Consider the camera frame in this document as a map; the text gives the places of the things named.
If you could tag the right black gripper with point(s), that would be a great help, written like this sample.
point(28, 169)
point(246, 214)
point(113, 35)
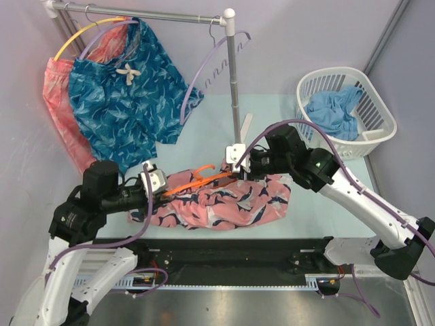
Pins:
point(253, 153)

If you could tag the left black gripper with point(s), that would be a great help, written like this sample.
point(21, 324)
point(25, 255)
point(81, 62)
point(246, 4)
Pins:
point(145, 200)

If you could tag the pink shark print shorts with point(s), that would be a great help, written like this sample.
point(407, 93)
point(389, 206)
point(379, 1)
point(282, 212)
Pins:
point(226, 204)

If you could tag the orange plastic hanger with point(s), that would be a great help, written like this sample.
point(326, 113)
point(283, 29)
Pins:
point(188, 181)

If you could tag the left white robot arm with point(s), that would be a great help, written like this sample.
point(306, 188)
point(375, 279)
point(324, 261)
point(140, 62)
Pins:
point(52, 299)

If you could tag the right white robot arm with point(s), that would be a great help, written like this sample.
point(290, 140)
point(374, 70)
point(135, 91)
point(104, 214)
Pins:
point(399, 239)

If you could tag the blue fish print shorts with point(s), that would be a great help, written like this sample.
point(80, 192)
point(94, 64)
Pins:
point(124, 107)

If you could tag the coral pink tie-dye shorts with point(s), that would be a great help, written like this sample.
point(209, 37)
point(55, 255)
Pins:
point(55, 94)

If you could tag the lilac hanger with blue shorts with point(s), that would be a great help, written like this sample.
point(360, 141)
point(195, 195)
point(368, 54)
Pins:
point(104, 31)

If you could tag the yellow plastic hanger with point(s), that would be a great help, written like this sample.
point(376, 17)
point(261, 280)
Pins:
point(71, 32)

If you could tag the white clothes rack stand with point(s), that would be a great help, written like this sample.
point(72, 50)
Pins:
point(226, 20)

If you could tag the light blue garment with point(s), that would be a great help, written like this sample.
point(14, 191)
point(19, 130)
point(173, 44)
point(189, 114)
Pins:
point(331, 111)

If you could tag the white plastic laundry basket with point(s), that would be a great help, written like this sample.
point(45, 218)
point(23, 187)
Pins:
point(376, 124)

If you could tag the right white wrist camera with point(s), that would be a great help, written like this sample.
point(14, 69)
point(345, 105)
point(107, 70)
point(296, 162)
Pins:
point(233, 157)

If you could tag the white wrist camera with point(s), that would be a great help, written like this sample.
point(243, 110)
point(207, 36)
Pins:
point(233, 157)
point(153, 179)

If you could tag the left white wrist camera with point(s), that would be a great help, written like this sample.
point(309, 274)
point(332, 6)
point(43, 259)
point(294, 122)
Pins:
point(153, 179)

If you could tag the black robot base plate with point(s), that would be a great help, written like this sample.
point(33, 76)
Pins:
point(240, 262)

